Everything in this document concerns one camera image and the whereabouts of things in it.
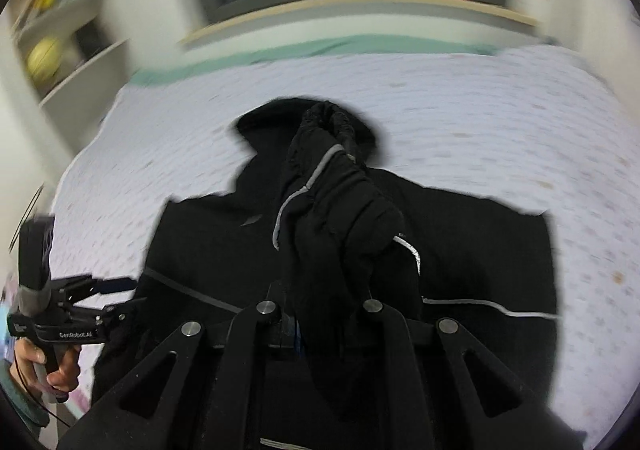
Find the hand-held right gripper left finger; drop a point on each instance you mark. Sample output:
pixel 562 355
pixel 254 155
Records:
pixel 274 325

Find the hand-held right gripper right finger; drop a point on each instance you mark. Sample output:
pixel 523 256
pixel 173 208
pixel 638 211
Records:
pixel 382 327

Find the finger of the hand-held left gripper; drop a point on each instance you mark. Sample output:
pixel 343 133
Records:
pixel 100 286
pixel 117 314

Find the black jacket with grey piping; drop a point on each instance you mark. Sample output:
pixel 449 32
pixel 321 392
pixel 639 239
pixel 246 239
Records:
pixel 325 240

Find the person's left forearm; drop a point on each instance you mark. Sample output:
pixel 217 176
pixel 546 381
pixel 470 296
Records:
pixel 20 402

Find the person's left hand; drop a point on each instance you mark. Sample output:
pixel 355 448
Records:
pixel 42 370

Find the yellow ball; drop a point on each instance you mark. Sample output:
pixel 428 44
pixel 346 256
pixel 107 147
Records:
pixel 44 58

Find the white patterned bed blanket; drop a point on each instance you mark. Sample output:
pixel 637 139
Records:
pixel 475 130

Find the white shelf unit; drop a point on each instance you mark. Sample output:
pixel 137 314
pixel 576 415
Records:
pixel 75 15

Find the green bed sheet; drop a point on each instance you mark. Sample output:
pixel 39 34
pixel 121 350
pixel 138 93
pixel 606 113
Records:
pixel 320 48

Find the wooden window sill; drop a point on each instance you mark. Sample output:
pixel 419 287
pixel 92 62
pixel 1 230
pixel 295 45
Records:
pixel 360 5

